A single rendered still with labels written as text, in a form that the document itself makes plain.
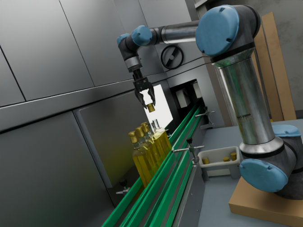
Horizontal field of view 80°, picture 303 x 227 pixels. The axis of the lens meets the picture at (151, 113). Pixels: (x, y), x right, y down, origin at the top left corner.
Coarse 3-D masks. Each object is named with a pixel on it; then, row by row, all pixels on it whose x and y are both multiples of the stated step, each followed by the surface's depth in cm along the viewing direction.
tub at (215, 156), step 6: (210, 150) 105; (216, 150) 103; (222, 150) 102; (228, 150) 101; (234, 150) 99; (198, 156) 103; (204, 156) 107; (210, 156) 106; (216, 156) 104; (222, 156) 103; (228, 156) 101; (210, 162) 106; (216, 162) 104; (222, 162) 88; (228, 162) 86; (234, 162) 85
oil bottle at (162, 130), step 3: (156, 129) 94; (159, 129) 93; (162, 129) 94; (162, 132) 92; (165, 132) 96; (162, 135) 92; (165, 135) 95; (165, 138) 94; (165, 141) 93; (168, 141) 96; (165, 144) 93; (168, 144) 95; (168, 147) 94; (171, 147) 97; (168, 150) 93
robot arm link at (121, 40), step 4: (120, 36) 82; (124, 36) 81; (120, 40) 82; (124, 40) 80; (120, 44) 82; (124, 44) 80; (120, 48) 83; (124, 48) 81; (124, 52) 83; (128, 52) 82; (132, 52) 82; (136, 52) 84; (124, 56) 84; (128, 56) 83; (132, 56) 83; (124, 60) 85
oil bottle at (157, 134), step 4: (156, 132) 88; (160, 132) 91; (156, 136) 87; (160, 136) 89; (160, 140) 88; (160, 144) 87; (164, 144) 91; (164, 148) 89; (164, 152) 88; (168, 152) 92; (164, 156) 88
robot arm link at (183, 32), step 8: (176, 24) 74; (184, 24) 70; (192, 24) 67; (160, 32) 79; (168, 32) 76; (176, 32) 73; (184, 32) 70; (192, 32) 67; (256, 32) 51; (160, 40) 81; (168, 40) 78; (176, 40) 75; (184, 40) 72; (192, 40) 70
